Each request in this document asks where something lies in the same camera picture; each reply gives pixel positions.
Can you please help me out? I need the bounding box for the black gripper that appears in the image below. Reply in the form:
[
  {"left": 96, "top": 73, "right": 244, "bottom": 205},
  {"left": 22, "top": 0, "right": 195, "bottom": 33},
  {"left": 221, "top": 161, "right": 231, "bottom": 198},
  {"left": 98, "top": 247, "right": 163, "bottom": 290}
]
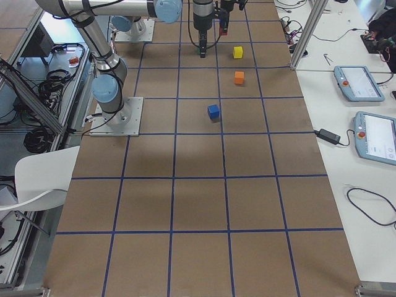
[
  {"left": 199, "top": 30, "right": 207, "bottom": 58},
  {"left": 215, "top": 0, "right": 247, "bottom": 29}
]

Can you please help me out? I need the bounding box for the red wooden block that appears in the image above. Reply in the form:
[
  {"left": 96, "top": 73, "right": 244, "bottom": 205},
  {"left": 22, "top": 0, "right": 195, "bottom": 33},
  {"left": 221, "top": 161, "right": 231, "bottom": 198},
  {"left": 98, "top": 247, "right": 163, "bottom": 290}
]
[{"left": 219, "top": 27, "right": 228, "bottom": 36}]

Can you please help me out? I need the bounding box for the yellow wooden block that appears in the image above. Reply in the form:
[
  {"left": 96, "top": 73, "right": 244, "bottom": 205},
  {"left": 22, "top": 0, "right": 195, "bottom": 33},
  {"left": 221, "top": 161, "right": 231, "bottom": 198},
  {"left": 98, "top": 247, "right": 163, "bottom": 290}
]
[{"left": 233, "top": 46, "right": 244, "bottom": 59}]

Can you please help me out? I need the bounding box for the orange wooden block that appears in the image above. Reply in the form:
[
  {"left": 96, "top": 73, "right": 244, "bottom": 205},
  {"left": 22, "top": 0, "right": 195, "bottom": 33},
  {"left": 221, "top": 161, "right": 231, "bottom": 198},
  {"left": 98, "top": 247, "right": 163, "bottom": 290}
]
[{"left": 234, "top": 71, "right": 245, "bottom": 85}]

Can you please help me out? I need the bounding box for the blue wooden block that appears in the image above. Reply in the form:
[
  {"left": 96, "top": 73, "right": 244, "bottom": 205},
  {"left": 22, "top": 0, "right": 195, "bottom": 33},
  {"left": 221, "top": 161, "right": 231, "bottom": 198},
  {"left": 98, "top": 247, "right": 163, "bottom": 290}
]
[{"left": 207, "top": 105, "right": 220, "bottom": 120}]

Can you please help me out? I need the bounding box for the allen key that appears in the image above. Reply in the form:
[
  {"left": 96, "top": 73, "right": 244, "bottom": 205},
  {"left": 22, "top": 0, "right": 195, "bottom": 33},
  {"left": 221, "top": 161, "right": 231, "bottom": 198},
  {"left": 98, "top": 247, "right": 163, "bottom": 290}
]
[{"left": 323, "top": 53, "right": 331, "bottom": 66}]

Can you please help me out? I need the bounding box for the orange snack packet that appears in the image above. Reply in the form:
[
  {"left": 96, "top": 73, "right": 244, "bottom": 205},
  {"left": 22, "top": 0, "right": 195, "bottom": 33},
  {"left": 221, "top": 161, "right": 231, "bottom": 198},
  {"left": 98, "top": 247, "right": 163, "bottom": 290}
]
[{"left": 69, "top": 56, "right": 79, "bottom": 66}]

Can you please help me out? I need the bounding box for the black power adapter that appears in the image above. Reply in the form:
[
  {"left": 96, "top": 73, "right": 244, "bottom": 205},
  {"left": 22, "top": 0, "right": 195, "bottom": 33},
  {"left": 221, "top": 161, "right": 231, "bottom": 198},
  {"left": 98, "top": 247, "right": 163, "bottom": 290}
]
[{"left": 314, "top": 129, "right": 340, "bottom": 145}]

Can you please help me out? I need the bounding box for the upper teach pendant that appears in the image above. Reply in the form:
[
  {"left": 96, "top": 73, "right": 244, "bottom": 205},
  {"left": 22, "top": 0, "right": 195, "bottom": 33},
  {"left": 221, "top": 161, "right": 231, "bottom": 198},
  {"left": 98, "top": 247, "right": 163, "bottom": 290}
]
[{"left": 334, "top": 66, "right": 385, "bottom": 102}]

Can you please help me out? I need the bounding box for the teach pendant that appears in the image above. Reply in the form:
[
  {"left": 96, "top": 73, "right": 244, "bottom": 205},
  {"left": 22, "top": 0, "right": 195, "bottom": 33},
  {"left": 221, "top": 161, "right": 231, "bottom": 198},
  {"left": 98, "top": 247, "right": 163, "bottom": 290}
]
[
  {"left": 353, "top": 111, "right": 395, "bottom": 165},
  {"left": 334, "top": 66, "right": 385, "bottom": 102}
]

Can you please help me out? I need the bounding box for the lower teach pendant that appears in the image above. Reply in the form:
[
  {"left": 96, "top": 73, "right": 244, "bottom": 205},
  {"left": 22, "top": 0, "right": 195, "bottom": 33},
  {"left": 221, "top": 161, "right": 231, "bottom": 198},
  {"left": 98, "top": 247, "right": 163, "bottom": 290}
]
[{"left": 353, "top": 111, "right": 395, "bottom": 165}]

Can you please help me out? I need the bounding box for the white chair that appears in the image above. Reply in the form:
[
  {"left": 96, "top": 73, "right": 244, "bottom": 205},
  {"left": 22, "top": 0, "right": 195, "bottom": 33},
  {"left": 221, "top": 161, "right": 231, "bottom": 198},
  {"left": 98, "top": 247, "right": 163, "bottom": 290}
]
[{"left": 1, "top": 146, "right": 80, "bottom": 212}]

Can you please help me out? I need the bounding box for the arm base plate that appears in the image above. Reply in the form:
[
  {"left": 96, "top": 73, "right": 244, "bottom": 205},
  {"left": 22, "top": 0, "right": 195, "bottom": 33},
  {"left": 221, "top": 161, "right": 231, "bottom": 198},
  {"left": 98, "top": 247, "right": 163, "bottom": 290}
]
[
  {"left": 89, "top": 97, "right": 144, "bottom": 137},
  {"left": 111, "top": 15, "right": 155, "bottom": 43}
]

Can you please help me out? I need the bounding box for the aluminium frame post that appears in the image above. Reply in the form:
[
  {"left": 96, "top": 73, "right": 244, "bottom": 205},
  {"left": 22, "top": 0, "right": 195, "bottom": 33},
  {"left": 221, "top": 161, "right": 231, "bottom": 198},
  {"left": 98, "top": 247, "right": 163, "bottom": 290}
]
[{"left": 290, "top": 0, "right": 328, "bottom": 70}]

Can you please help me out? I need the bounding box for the black cable on table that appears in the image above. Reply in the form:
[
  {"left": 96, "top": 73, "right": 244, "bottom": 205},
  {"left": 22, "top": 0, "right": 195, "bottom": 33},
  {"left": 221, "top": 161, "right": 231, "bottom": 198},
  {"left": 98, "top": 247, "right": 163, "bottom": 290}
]
[{"left": 345, "top": 186, "right": 396, "bottom": 227}]

